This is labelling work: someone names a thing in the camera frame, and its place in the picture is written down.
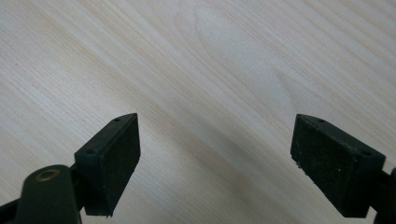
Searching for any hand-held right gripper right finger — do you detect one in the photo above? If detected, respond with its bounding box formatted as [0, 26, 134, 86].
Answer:
[290, 113, 387, 218]

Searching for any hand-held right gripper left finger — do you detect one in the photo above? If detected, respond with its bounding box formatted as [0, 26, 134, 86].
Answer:
[74, 112, 142, 217]

